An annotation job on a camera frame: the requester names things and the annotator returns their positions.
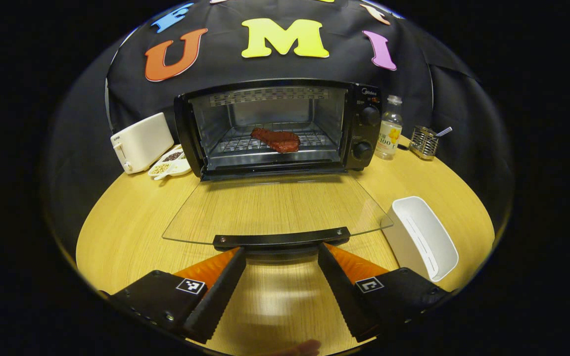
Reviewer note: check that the black electric oven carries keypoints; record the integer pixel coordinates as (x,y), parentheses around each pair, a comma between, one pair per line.
(361,128)

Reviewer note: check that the white divided seasoning dish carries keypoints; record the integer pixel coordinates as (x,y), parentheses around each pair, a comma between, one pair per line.
(171,165)

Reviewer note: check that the clear glass bottle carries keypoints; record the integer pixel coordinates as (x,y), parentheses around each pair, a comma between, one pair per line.
(389,133)

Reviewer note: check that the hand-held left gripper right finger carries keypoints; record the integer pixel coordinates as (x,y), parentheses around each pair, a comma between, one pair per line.
(344,296)

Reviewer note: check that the white toaster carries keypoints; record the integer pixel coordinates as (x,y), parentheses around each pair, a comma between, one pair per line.
(141,143)

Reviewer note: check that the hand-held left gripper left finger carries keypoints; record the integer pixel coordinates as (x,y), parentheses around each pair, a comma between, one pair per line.
(218,301)

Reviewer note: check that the silver metal utensil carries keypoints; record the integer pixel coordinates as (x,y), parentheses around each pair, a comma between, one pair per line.
(443,132)

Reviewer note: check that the red raw steak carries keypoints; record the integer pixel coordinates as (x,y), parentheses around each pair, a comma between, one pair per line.
(277,140)

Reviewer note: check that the white rectangular plate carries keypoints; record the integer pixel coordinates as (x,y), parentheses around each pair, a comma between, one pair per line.
(421,237)

